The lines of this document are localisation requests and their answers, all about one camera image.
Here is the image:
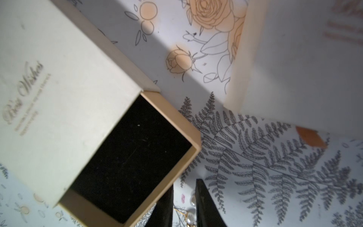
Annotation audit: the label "floral table cloth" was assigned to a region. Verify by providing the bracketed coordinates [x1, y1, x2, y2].
[0, 0, 363, 227]

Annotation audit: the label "cream drawer jewelry box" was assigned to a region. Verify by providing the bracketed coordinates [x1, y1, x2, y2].
[1, 1, 201, 227]

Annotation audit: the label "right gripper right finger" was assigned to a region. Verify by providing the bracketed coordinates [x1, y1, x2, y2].
[195, 179, 227, 227]

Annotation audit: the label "pearl earrings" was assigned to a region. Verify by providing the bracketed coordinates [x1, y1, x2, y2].
[173, 191, 197, 227]

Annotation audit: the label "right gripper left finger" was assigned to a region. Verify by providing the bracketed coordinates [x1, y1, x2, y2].
[145, 185, 174, 227]

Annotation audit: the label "cream jewelry box right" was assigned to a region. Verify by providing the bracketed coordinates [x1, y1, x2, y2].
[224, 1, 363, 140]

